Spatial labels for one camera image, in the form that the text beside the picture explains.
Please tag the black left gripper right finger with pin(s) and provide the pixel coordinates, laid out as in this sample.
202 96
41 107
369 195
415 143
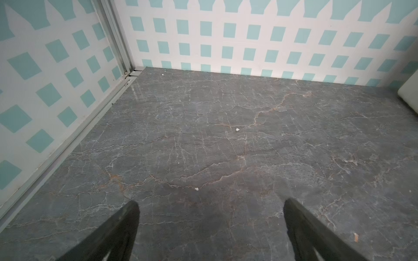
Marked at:
310 238

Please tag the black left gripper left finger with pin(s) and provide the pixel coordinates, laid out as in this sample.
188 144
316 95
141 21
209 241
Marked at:
112 241

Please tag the white storage box brown lid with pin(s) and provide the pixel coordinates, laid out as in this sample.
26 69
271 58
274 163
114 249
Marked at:
408 92

